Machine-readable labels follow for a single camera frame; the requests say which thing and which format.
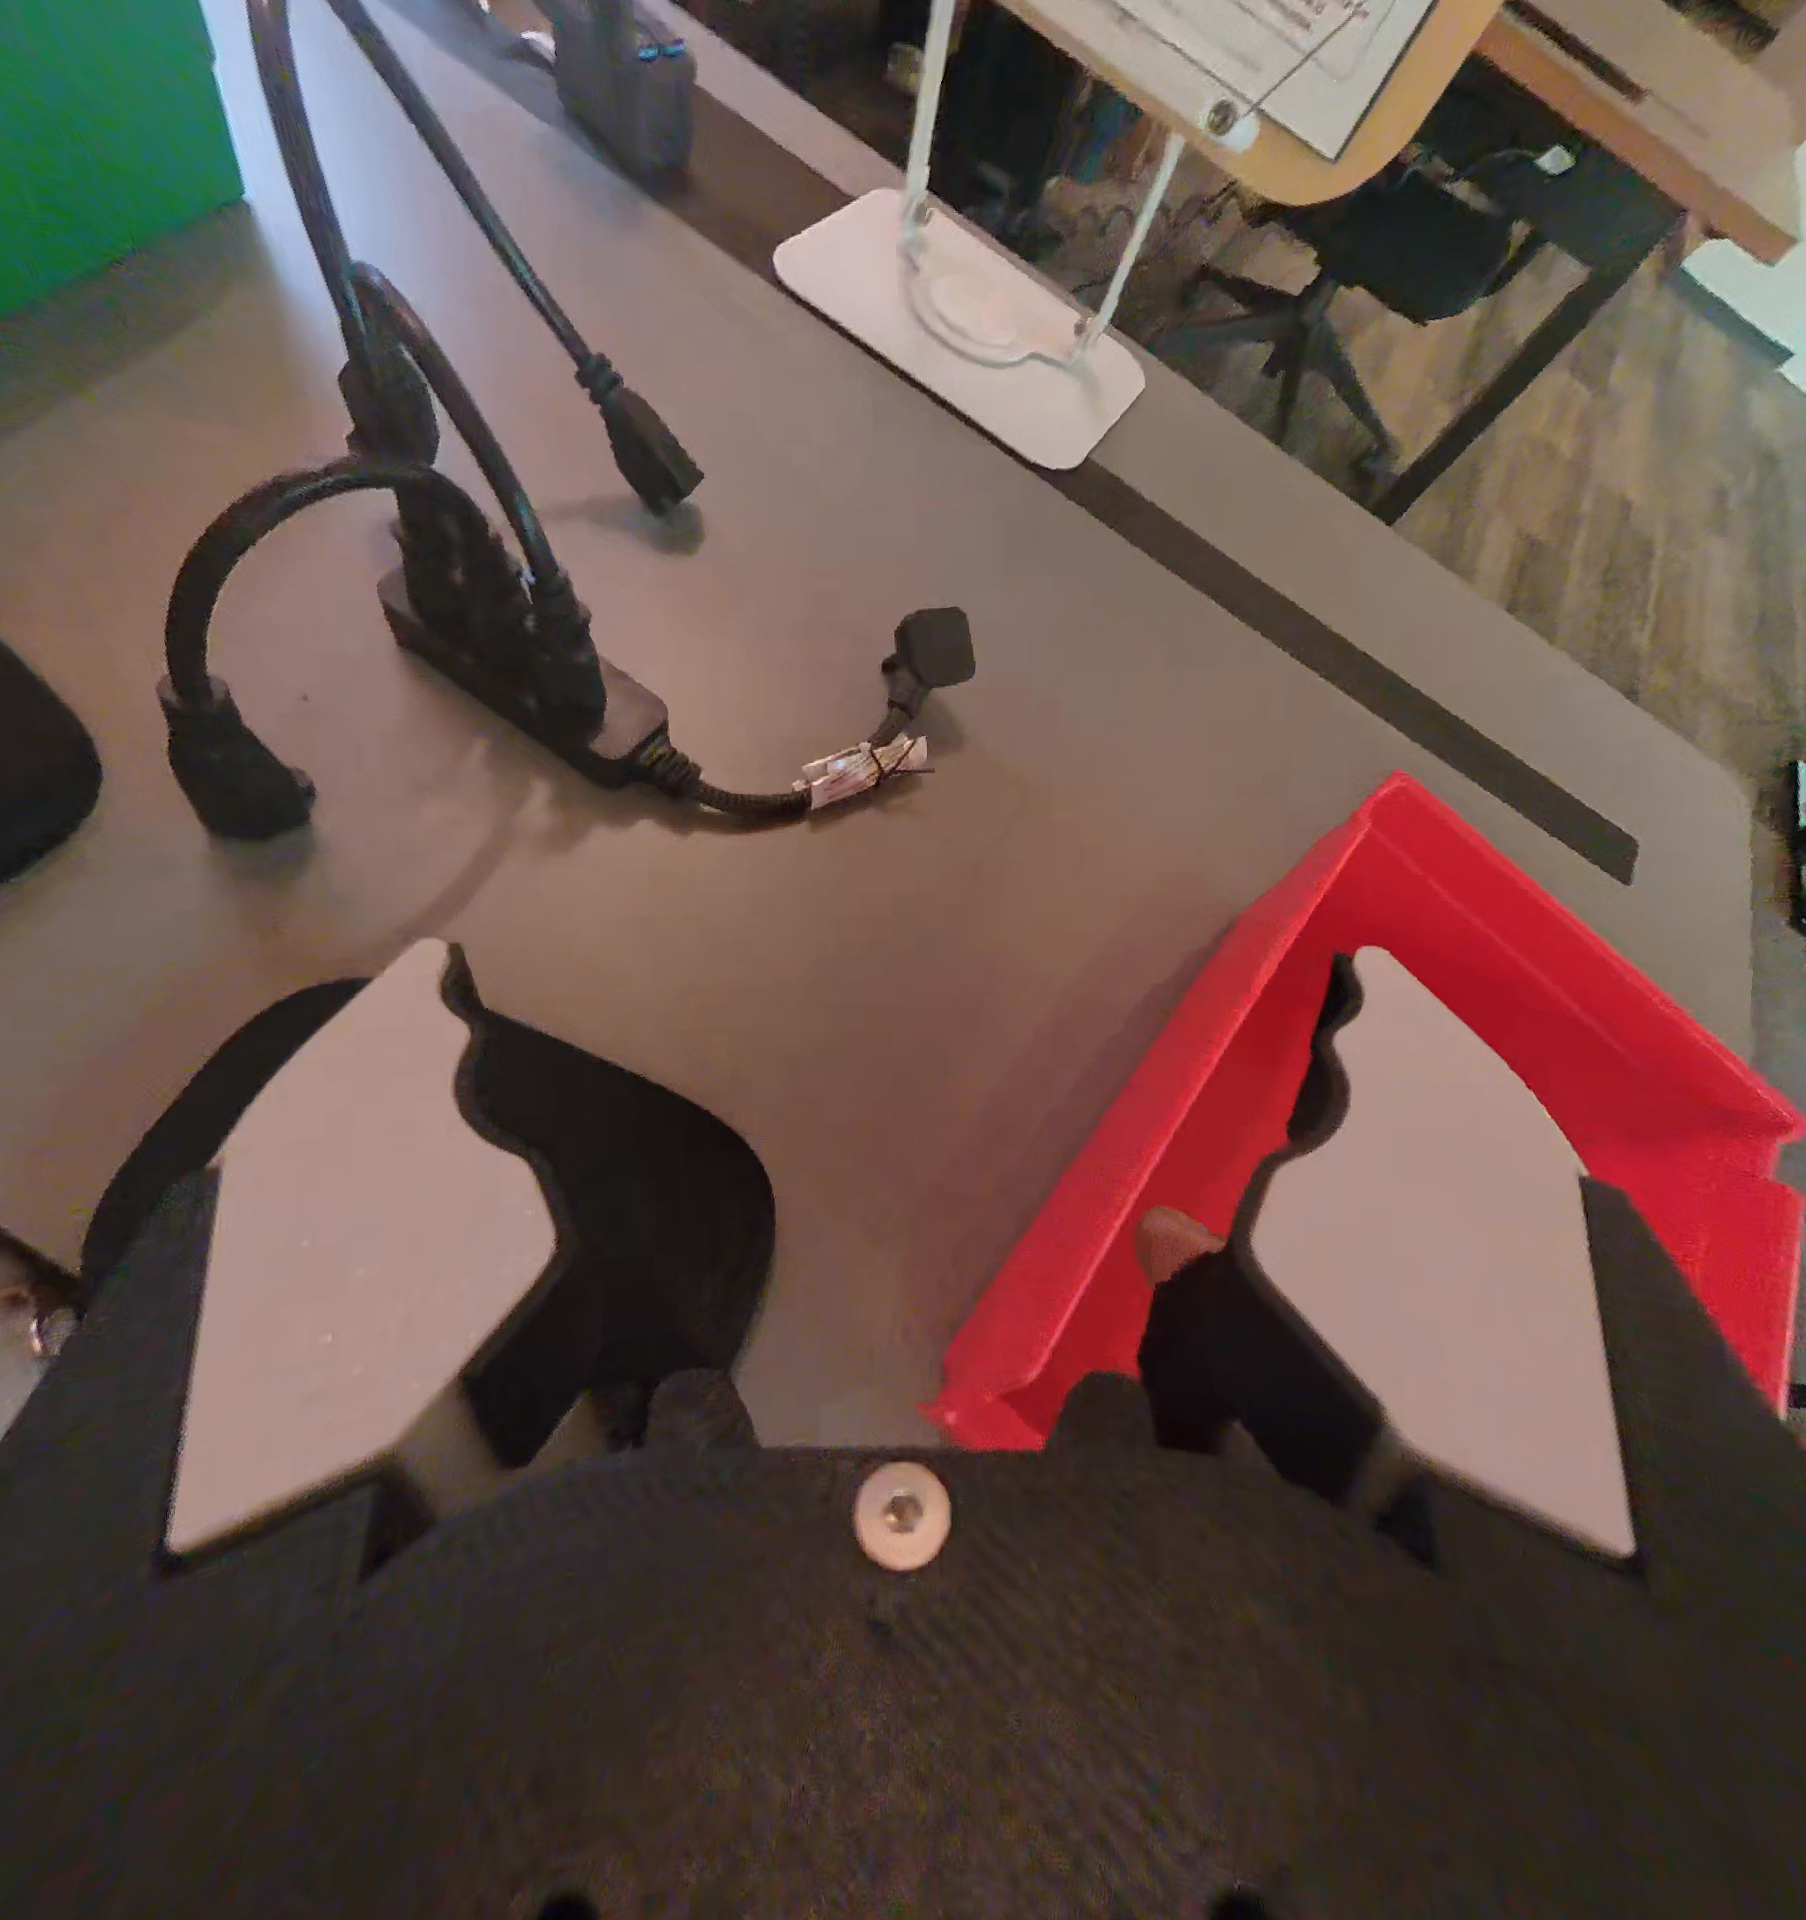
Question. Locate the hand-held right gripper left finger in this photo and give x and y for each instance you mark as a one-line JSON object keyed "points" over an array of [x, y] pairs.
{"points": [[348, 1275]]}

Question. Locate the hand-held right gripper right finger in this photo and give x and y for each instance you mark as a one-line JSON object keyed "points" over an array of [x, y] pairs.
{"points": [[1442, 1275]]}

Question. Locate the black power strip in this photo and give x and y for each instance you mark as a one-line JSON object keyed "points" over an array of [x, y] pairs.
{"points": [[618, 729]]}

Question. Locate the red plastic bin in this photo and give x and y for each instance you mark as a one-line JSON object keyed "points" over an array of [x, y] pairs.
{"points": [[1442, 916]]}

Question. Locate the black office chair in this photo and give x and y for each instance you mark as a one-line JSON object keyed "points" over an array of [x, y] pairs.
{"points": [[1383, 240]]}

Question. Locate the green plastic bin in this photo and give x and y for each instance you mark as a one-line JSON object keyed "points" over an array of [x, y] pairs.
{"points": [[62, 150]]}

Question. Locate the wooden desk black legs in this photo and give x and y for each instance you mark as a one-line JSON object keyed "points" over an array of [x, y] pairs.
{"points": [[1623, 104]]}

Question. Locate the black charger case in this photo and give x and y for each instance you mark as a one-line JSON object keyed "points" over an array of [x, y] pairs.
{"points": [[627, 89]]}

